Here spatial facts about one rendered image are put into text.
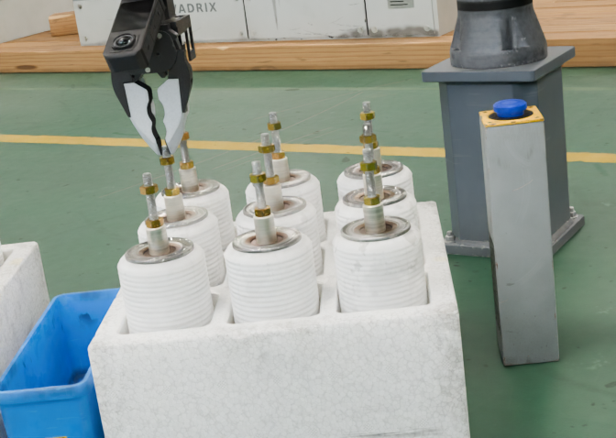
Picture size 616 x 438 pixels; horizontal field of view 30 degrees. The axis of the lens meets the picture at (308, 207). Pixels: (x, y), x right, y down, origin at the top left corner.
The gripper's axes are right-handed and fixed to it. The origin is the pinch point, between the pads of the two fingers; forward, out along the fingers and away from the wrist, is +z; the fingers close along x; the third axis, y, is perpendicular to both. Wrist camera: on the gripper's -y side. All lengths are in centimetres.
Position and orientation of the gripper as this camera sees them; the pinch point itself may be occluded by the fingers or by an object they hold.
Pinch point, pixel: (162, 145)
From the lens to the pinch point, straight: 134.4
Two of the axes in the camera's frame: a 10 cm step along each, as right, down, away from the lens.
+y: 1.6, -3.1, 9.4
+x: -9.8, 0.7, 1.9
